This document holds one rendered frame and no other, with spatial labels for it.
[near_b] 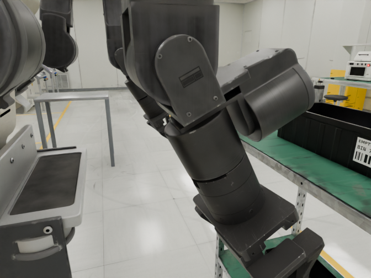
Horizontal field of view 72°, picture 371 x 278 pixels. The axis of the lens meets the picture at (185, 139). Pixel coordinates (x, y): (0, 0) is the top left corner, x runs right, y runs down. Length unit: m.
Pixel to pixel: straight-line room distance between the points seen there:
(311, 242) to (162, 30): 0.21
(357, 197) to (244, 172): 0.43
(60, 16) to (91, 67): 8.98
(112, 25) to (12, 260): 0.45
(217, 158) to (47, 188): 0.29
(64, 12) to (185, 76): 0.46
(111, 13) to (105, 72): 8.96
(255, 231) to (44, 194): 0.29
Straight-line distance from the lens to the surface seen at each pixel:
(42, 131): 2.99
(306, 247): 0.26
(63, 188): 0.42
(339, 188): 0.65
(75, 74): 9.60
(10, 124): 0.54
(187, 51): 0.17
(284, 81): 0.23
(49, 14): 0.59
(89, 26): 9.58
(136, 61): 0.17
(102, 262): 1.83
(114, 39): 0.60
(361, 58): 5.17
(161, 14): 0.17
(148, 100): 0.62
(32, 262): 0.38
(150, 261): 1.78
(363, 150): 0.73
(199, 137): 0.20
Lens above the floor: 1.22
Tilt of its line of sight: 18 degrees down
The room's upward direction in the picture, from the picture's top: straight up
